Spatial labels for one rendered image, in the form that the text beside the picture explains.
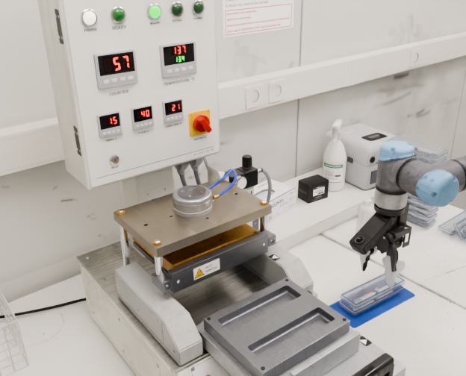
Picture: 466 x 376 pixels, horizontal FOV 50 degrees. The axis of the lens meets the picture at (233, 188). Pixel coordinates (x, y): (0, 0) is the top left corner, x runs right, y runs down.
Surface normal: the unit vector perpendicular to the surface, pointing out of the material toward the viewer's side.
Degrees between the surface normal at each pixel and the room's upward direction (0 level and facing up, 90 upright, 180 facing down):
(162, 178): 90
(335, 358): 90
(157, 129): 90
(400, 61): 90
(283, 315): 0
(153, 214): 0
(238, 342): 0
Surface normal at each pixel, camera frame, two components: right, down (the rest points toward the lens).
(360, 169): -0.84, 0.26
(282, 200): 0.75, 0.22
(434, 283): -0.02, -0.90
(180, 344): 0.37, -0.47
